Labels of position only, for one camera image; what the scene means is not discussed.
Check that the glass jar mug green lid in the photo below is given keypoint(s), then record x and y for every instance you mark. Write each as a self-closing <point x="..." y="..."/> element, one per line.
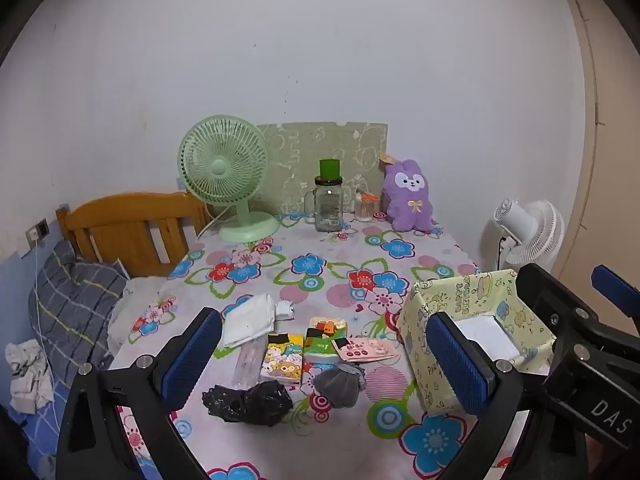
<point x="327" y="205"/>

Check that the grey cloth pouch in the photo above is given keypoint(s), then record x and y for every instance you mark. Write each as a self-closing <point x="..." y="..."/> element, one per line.
<point x="340" y="385"/>

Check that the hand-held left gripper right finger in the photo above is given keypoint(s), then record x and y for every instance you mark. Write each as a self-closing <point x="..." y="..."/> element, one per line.
<point x="460" y="370"/>

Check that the beige door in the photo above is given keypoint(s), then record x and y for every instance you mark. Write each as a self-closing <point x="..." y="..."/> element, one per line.
<point x="610" y="160"/>

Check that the green patterned foam board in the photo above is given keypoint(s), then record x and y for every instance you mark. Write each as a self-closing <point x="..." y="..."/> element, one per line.
<point x="300" y="150"/>

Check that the green cartoon tissue pack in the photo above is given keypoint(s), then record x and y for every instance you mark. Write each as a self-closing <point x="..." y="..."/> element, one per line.
<point x="320" y="350"/>

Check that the pink wet wipes pack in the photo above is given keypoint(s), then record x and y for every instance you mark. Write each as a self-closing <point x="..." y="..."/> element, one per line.
<point x="370" y="350"/>

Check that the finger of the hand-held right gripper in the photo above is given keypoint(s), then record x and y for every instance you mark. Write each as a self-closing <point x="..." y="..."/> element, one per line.
<point x="615" y="285"/>
<point x="550" y="305"/>

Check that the yellow patterned fabric box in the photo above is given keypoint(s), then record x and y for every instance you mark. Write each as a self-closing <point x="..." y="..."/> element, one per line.
<point x="412" y="345"/>

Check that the black plastic bag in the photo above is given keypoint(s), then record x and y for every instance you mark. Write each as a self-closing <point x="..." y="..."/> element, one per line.
<point x="260" y="402"/>

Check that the blue plaid bedsheet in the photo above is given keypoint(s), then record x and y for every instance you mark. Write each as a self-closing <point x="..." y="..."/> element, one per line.
<point x="40" y="440"/>

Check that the clear cotton swab container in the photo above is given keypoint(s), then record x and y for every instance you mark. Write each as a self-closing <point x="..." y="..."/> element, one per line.
<point x="365" y="210"/>

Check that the yellow cartoon tissue pack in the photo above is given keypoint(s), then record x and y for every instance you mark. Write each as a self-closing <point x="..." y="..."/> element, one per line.
<point x="282" y="360"/>

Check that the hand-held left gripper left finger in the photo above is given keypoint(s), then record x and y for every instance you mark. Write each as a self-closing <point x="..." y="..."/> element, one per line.
<point x="192" y="355"/>

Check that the wall socket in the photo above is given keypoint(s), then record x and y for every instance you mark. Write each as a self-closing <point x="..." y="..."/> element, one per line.
<point x="39" y="230"/>

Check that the wooden bed headboard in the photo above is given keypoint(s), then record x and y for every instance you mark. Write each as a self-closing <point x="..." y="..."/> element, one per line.
<point x="125" y="215"/>

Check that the grey plaid pillow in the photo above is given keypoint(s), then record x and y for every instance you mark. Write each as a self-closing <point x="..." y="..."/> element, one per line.
<point x="75" y="305"/>

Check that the purple plush bunny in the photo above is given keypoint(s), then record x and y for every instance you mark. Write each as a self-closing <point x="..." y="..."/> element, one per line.
<point x="407" y="200"/>

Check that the white floor fan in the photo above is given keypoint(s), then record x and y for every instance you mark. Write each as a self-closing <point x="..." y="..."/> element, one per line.
<point x="535" y="230"/>

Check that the white bed quilt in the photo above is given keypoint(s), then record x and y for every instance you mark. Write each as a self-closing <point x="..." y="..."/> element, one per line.
<point x="137" y="287"/>

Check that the floral tablecloth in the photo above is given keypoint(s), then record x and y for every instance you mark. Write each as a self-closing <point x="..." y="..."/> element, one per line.
<point x="325" y="270"/>

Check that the green desk fan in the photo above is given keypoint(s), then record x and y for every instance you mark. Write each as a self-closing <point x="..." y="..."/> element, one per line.
<point x="222" y="167"/>

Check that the white plastic bag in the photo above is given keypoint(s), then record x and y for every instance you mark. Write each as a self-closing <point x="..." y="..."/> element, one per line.
<point x="247" y="320"/>

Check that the clear plastic bag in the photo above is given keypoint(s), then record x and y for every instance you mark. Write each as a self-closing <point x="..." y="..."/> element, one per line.
<point x="247" y="365"/>

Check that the white crumpled cloth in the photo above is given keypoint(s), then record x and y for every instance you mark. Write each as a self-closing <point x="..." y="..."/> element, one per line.
<point x="30" y="375"/>

